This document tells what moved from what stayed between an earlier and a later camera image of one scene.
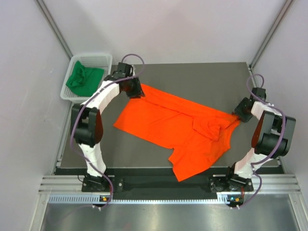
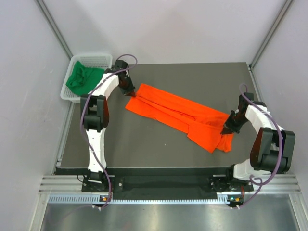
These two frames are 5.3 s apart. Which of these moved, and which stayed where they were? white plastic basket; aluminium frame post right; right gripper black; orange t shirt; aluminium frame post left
Moved: right gripper black; orange t shirt
Stayed: aluminium frame post left; aluminium frame post right; white plastic basket
